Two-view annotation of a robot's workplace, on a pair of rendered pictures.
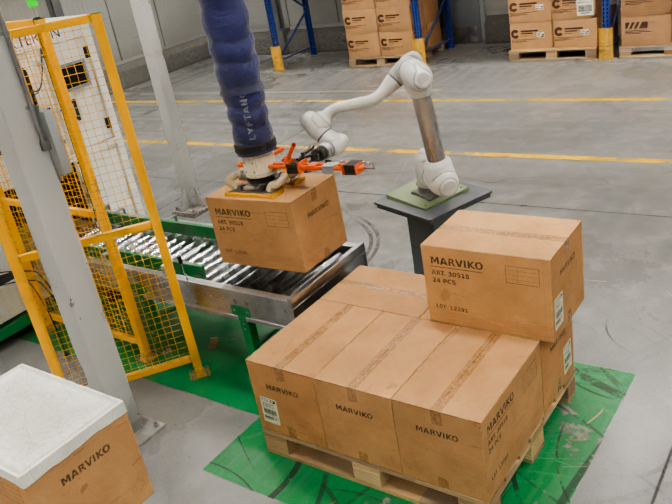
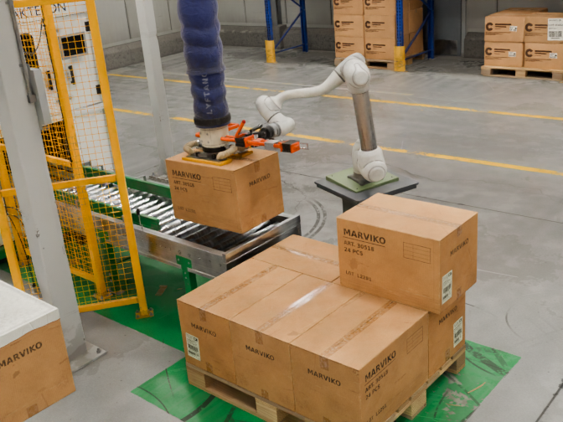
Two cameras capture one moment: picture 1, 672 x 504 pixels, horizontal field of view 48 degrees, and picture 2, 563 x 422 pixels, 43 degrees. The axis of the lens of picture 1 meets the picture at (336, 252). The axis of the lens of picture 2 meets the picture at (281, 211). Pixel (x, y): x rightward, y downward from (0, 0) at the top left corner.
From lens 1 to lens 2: 0.50 m
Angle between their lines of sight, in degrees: 4
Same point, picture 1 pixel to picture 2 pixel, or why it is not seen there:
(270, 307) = (208, 260)
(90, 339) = (49, 267)
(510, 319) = (405, 290)
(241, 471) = (162, 397)
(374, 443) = (274, 383)
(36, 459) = not seen: outside the picture
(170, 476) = (101, 393)
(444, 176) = (374, 164)
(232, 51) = (199, 37)
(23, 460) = not seen: outside the picture
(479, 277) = (382, 250)
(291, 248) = (231, 211)
